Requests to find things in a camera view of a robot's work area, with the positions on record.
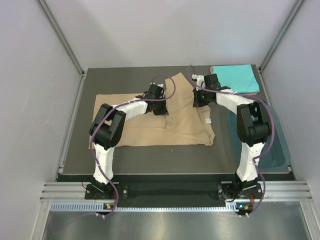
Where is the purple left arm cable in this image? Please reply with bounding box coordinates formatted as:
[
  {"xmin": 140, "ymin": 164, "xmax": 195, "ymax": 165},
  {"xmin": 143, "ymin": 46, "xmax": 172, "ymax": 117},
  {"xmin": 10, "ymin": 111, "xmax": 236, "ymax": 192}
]
[{"xmin": 88, "ymin": 74, "xmax": 177, "ymax": 221}]

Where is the beige t shirt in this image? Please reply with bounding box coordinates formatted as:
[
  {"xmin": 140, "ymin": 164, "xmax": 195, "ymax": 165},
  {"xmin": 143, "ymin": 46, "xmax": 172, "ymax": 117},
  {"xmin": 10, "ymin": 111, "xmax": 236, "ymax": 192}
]
[{"xmin": 92, "ymin": 71, "xmax": 216, "ymax": 147}]

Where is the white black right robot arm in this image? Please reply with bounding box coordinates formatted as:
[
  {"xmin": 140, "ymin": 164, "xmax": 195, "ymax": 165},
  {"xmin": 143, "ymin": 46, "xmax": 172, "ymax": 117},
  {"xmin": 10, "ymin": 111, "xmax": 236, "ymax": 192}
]
[{"xmin": 191, "ymin": 74, "xmax": 275, "ymax": 198}]

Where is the left aluminium corner post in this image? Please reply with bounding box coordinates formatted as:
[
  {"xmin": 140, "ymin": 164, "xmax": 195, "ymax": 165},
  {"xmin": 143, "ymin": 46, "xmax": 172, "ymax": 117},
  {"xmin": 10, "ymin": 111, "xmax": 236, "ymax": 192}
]
[{"xmin": 36, "ymin": 0, "xmax": 84, "ymax": 75}]

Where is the grey slotted cable duct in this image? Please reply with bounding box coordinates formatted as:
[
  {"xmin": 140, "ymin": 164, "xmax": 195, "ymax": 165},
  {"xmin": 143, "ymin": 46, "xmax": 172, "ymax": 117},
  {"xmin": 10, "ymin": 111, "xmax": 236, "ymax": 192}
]
[{"xmin": 50, "ymin": 201, "xmax": 250, "ymax": 213}]

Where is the folded turquoise t shirt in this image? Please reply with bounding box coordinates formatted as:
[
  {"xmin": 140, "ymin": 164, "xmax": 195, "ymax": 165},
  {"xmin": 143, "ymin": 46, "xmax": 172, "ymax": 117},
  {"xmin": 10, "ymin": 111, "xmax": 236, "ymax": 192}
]
[{"xmin": 211, "ymin": 64, "xmax": 260, "ymax": 95}]

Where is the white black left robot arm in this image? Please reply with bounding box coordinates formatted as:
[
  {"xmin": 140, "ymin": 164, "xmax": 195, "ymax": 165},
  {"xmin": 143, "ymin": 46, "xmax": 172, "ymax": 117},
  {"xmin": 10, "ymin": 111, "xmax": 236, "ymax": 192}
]
[{"xmin": 85, "ymin": 83, "xmax": 168, "ymax": 199}]

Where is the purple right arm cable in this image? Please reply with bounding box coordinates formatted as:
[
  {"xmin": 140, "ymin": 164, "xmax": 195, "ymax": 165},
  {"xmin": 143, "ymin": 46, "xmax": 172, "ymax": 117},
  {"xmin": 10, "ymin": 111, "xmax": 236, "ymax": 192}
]
[{"xmin": 187, "ymin": 65, "xmax": 276, "ymax": 218}]

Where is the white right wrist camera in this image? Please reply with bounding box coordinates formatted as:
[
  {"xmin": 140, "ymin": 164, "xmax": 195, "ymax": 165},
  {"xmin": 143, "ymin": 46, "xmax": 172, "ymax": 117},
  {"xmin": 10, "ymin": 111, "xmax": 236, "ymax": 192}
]
[{"xmin": 191, "ymin": 74, "xmax": 206, "ymax": 91}]

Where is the teal plastic bin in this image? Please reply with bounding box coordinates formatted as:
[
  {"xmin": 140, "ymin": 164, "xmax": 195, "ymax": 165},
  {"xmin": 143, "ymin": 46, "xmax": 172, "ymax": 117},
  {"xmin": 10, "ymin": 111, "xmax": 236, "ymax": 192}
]
[{"xmin": 228, "ymin": 105, "xmax": 291, "ymax": 173}]

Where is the aluminium corner post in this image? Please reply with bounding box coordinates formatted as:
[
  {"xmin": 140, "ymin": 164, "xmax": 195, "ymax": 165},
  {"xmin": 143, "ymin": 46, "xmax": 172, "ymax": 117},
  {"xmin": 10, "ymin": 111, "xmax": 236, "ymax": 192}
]
[
  {"xmin": 36, "ymin": 0, "xmax": 84, "ymax": 75},
  {"xmin": 258, "ymin": 0, "xmax": 306, "ymax": 73}
]

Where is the right aluminium corner post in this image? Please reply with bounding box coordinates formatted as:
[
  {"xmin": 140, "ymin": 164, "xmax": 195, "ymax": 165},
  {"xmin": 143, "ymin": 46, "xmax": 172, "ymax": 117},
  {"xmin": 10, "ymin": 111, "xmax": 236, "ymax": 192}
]
[{"xmin": 258, "ymin": 0, "xmax": 306, "ymax": 73}]

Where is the aluminium front frame rail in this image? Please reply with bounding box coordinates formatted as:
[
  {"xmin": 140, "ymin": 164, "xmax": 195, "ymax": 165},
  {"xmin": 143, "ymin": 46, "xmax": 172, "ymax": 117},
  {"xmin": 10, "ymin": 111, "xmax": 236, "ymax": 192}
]
[{"xmin": 40, "ymin": 181, "xmax": 313, "ymax": 202}]

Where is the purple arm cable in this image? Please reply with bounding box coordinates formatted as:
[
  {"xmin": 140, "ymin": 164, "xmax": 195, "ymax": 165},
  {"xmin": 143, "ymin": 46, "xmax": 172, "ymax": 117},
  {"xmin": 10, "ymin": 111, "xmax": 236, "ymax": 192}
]
[
  {"xmin": 88, "ymin": 74, "xmax": 177, "ymax": 221},
  {"xmin": 187, "ymin": 65, "xmax": 276, "ymax": 218}
]

